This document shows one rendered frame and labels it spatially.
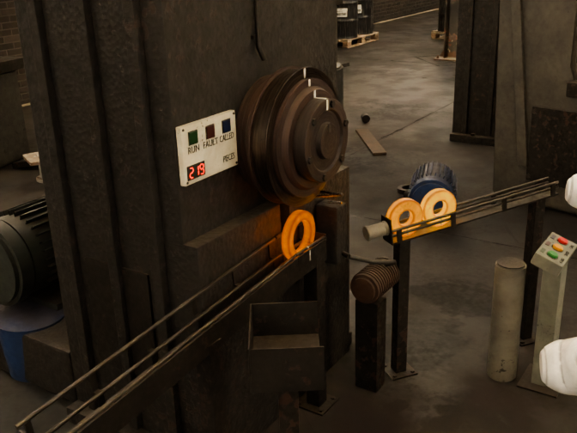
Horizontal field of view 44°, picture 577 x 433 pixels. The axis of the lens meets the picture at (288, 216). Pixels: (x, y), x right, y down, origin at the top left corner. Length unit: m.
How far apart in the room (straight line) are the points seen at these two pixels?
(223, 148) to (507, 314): 1.37
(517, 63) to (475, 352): 2.24
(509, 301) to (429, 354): 0.51
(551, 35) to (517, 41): 0.22
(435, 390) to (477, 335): 0.51
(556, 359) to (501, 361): 0.95
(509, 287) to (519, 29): 2.35
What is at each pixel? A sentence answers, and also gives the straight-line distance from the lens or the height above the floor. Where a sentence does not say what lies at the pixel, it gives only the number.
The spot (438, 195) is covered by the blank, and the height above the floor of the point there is 0.78.
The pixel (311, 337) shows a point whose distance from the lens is 2.22.
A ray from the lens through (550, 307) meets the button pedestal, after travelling 3.00.
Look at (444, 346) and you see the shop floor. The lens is 3.38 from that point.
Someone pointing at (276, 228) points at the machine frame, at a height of 0.78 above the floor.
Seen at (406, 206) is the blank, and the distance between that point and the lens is 2.84.
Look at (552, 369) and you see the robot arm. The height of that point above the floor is 0.59.
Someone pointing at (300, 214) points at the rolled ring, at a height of 0.84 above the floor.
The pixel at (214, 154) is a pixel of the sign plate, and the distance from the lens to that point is 2.25.
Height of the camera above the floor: 1.73
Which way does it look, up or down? 21 degrees down
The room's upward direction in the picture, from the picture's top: 2 degrees counter-clockwise
